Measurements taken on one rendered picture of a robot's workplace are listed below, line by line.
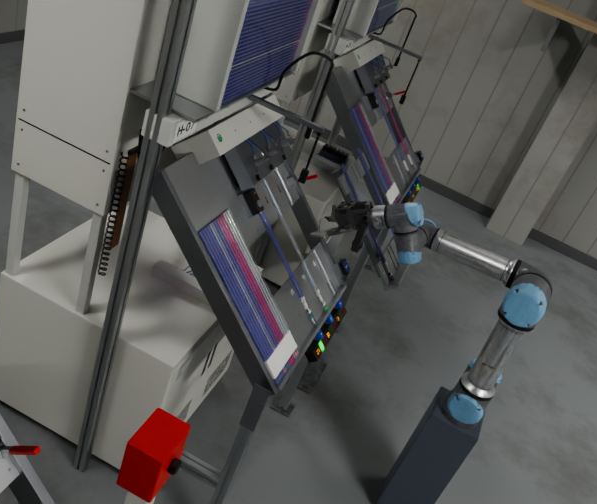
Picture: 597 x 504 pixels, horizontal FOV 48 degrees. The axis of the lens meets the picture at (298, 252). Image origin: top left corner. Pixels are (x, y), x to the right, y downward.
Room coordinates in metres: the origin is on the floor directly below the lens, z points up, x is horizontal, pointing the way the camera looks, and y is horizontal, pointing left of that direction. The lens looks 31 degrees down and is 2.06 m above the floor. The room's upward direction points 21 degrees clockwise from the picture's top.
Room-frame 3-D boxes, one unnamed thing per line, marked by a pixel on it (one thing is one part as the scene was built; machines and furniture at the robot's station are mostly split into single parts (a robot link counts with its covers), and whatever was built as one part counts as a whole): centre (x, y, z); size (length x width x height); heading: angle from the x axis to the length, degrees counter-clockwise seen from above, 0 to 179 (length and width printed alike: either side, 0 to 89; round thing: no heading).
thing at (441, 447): (1.87, -0.75, 0.27); 0.18 x 0.18 x 0.55; 77
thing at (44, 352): (1.89, 0.48, 0.31); 0.70 x 0.65 x 0.62; 170
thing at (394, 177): (3.30, 0.04, 0.65); 1.01 x 0.73 x 1.29; 80
